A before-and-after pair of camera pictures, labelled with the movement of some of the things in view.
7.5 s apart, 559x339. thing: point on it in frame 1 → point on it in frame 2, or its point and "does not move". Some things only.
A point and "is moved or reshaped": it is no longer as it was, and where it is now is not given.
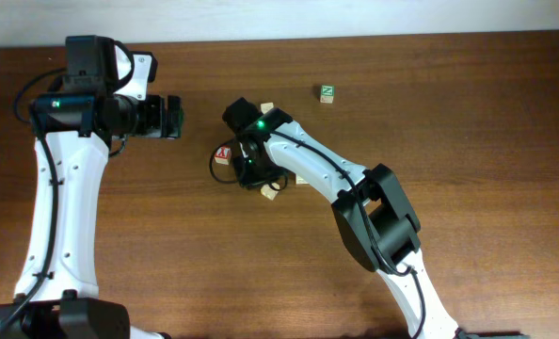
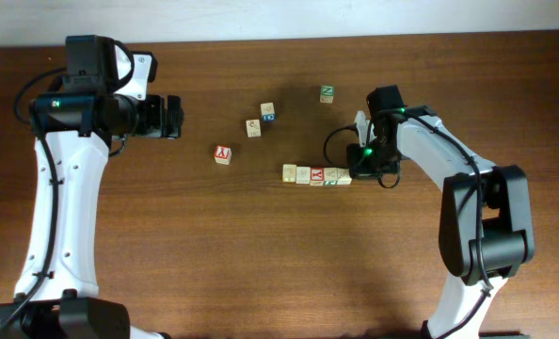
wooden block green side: x=301 y=180 does not move
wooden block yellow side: x=267 y=191 is moved or reshaped
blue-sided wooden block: x=266 y=106 does not move
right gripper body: x=257 y=172 → x=371 y=160
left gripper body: x=151 y=119 does not move
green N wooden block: x=327 y=94 does not move
